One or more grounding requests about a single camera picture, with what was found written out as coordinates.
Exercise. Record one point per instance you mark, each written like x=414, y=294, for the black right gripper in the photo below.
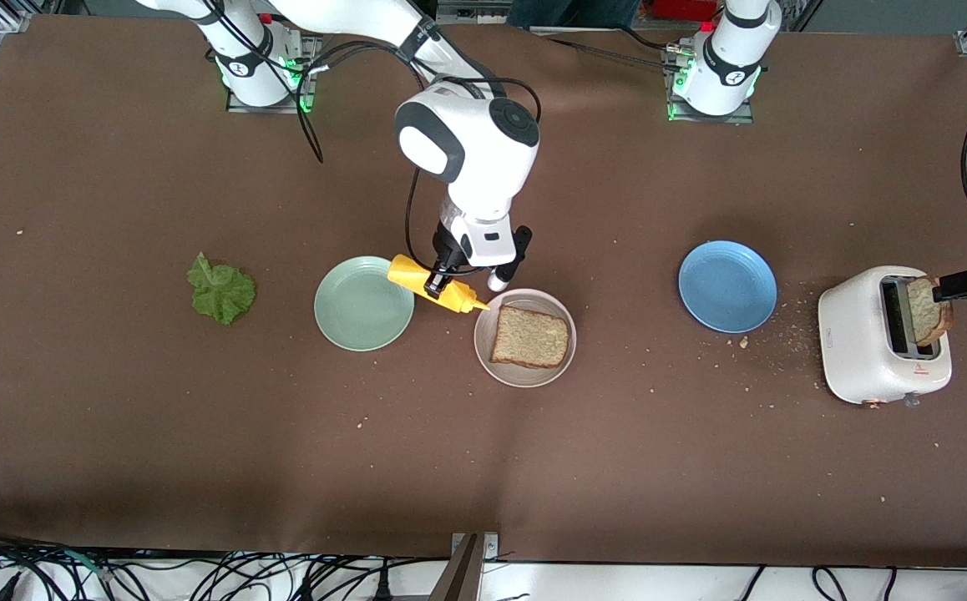
x=444, y=251

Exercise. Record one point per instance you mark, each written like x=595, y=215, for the yellow squeeze bottle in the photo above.
x=408, y=271

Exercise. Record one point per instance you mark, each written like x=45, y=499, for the brown bread slice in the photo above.
x=529, y=338
x=922, y=321

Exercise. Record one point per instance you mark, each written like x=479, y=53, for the beige plate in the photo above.
x=525, y=377

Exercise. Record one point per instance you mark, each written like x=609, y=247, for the green lettuce leaf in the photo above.
x=220, y=296

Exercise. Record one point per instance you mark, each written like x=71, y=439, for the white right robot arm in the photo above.
x=467, y=142

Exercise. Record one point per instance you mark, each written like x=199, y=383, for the mint green plate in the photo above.
x=364, y=303

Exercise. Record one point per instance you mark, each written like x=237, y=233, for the blue plate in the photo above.
x=727, y=286

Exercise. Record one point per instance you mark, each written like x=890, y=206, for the white two-slot toaster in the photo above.
x=855, y=342

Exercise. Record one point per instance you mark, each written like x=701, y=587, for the brown table cloth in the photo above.
x=483, y=467

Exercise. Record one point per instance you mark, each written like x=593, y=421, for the red box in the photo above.
x=684, y=8

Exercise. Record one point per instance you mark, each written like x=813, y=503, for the metal table bracket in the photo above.
x=463, y=576

